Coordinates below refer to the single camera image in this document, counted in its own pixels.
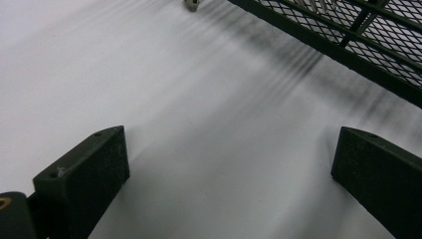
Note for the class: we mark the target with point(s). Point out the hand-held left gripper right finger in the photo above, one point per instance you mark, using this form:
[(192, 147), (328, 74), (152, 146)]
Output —
[(381, 179)]

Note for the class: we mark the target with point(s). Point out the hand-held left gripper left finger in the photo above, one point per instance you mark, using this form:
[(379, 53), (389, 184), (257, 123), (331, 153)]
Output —
[(84, 176)]

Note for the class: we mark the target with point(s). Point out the silver metal utensils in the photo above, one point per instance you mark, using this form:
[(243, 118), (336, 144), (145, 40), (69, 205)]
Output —
[(318, 4)]

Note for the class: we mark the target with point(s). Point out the small silver metal object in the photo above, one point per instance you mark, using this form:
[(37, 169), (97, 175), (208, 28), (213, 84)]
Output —
[(191, 4)]

